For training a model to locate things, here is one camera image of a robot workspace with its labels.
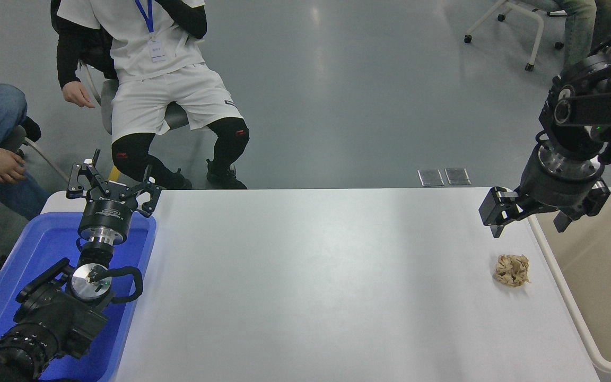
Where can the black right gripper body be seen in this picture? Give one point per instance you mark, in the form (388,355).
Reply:
(555,191)

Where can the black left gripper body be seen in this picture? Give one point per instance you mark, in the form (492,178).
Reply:
(105,215)

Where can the tan paper ball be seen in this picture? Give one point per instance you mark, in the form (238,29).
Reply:
(512,270)

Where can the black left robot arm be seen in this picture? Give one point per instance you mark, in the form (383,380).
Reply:
(56,318)

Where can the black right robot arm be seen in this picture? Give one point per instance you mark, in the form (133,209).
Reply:
(597,95)

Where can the lanyard person's right hand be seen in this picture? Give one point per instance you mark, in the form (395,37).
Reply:
(77,94)

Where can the person's hand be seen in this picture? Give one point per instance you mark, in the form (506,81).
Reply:
(6,165)

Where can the metal floor plate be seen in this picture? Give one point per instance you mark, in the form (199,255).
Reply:
(430,178)
(457,176)

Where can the blue plastic tray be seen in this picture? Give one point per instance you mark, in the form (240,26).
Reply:
(40,244)

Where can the large pale bin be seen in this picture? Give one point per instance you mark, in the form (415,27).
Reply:
(602,276)

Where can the grey chair with metal leg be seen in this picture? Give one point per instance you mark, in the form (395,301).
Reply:
(14,139)

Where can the white chair with casters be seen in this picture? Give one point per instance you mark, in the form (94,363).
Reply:
(538,38)

